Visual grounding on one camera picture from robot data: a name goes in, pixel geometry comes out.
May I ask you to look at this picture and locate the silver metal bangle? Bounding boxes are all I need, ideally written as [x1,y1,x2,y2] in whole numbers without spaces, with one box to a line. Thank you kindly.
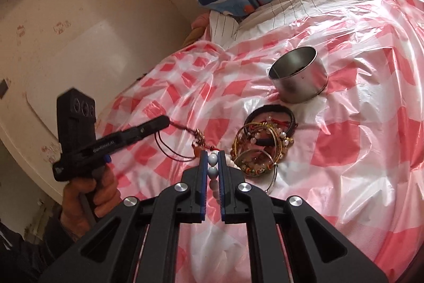
[238,150,279,195]

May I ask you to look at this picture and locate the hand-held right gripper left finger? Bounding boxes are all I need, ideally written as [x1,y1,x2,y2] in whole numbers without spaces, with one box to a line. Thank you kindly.
[38,150,208,283]

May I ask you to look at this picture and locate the pink checkered plastic sheet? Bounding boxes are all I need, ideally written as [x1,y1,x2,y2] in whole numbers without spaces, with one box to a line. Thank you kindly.
[94,0,424,283]

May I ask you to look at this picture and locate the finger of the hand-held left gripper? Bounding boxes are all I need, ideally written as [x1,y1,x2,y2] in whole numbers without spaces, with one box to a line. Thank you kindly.
[95,115,171,154]

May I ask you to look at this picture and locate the gold bead bracelet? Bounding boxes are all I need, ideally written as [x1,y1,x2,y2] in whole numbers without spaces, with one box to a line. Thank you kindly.
[231,123,295,172]

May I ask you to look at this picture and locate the multicolour bead bracelet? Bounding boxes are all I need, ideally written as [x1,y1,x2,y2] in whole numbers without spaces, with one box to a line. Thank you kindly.
[242,165,278,177]

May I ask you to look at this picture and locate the round metal tin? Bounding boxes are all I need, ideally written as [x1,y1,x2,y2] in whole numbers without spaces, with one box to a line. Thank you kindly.
[267,46,329,104]

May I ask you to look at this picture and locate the white glossy board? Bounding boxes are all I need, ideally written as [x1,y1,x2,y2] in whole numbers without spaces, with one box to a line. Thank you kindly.
[0,15,187,204]

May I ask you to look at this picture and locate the white striped pillow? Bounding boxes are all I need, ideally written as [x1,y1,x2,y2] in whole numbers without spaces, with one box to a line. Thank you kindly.
[208,10,240,50]

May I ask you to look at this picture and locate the orange cloth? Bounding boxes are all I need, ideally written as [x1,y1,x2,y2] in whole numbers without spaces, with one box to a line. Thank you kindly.
[180,13,213,48]

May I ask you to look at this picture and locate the person's left hand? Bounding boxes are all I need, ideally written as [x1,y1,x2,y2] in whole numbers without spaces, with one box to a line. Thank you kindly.
[60,166,119,241]

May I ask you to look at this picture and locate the black cord bracelet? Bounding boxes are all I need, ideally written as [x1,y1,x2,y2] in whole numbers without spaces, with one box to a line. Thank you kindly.
[244,105,298,138]

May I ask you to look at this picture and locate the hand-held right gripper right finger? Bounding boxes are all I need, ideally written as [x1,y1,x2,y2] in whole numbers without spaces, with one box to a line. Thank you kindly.
[219,153,388,283]

